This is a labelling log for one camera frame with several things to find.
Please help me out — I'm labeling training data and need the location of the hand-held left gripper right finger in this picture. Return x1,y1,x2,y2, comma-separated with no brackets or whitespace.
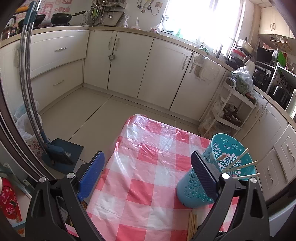
191,151,270,241

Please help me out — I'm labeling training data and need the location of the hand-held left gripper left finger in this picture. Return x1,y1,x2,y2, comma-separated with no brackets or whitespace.
24,151,105,241

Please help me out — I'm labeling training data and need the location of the teal perforated plastic basket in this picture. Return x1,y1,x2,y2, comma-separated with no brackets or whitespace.
176,133,260,209

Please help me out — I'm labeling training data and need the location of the pink checked plastic tablecloth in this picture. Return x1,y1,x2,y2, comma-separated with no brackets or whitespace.
67,113,241,241

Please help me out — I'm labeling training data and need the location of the cream panelled side cabinet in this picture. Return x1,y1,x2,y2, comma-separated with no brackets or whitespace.
240,93,296,204

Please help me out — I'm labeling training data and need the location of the white plastic trash bag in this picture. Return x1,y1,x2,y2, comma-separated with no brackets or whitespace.
14,100,42,142

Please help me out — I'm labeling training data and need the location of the white storage trolley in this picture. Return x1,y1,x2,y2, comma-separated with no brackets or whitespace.
199,76,258,139

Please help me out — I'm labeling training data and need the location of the plastic bag of greens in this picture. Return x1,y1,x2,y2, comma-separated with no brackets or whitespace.
231,67,254,95

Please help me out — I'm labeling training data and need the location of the white hanging door bin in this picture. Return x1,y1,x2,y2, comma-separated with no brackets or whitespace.
192,54,220,80

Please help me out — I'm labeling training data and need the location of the black pot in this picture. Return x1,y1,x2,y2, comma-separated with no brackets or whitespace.
272,85,289,102

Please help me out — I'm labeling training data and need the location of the white kettle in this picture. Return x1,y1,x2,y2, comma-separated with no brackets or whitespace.
287,89,296,117

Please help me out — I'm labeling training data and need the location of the black toaster oven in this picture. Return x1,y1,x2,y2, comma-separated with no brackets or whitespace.
251,67,274,91

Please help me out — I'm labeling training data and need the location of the white thermos jug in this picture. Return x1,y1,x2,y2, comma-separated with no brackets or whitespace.
245,60,256,75

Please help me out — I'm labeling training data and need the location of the cream sink base cabinet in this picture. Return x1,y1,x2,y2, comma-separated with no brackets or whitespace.
83,30,228,122

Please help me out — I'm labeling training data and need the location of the cream drawer cabinet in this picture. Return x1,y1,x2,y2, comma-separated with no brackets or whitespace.
0,29,90,114

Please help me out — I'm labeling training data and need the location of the blue dustpan with broom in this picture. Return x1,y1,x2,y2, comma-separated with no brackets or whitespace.
18,1,74,166

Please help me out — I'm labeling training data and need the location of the white appliance shelf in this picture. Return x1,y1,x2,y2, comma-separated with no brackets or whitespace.
268,62,296,102

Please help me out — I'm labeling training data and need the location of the stack of cookware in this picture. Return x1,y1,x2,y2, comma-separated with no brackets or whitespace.
228,39,253,61

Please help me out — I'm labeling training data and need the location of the black microwave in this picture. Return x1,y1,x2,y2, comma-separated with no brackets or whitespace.
255,46,279,66

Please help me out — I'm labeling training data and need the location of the green cutting board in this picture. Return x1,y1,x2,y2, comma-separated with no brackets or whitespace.
276,51,287,67

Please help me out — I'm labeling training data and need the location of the bright window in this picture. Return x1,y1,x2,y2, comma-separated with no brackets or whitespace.
162,0,245,47

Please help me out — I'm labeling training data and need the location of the black rimmed tray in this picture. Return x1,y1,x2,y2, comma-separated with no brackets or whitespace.
105,11,125,26

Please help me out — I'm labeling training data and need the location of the black frying pan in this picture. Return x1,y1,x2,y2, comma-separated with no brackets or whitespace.
51,10,86,26

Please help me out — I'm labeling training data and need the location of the black wok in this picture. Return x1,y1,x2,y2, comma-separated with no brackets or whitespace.
30,14,47,26

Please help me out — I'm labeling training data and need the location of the metal sliding door frame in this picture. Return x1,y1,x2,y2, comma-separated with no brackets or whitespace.
0,76,58,183

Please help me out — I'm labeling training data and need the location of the hanging wire dish rack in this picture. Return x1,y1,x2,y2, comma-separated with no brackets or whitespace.
269,35,288,44

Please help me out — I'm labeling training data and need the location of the wall utensil rack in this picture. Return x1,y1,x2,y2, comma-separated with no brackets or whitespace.
90,0,126,14

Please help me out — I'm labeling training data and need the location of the cream wall cabinet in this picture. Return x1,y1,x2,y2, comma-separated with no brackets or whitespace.
258,0,292,39

